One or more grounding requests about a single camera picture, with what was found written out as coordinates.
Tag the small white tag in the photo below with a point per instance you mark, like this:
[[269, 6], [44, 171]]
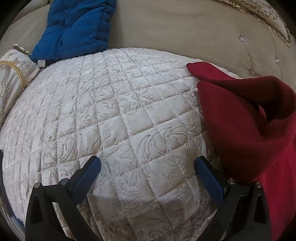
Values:
[[41, 63]]

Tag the gold patterned fringed pillow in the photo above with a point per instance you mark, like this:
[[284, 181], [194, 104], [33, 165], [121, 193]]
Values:
[[261, 16]]

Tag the beige tufted sofa backrest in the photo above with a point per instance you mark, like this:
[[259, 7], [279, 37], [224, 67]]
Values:
[[173, 30]]

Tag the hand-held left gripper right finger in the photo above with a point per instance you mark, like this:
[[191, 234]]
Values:
[[208, 178]]

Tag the cream pillow with gold trim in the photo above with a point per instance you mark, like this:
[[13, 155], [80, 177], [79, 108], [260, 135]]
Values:
[[13, 74]]

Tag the blue quilted cushion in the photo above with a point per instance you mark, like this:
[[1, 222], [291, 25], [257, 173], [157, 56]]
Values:
[[74, 30]]

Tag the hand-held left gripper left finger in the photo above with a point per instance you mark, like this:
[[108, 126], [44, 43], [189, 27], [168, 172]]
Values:
[[89, 172]]

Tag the cream quilted sofa cover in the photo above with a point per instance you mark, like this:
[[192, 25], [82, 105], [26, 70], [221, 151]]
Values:
[[120, 111]]

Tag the red garment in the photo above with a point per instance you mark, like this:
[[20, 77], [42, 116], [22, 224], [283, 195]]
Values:
[[231, 115]]

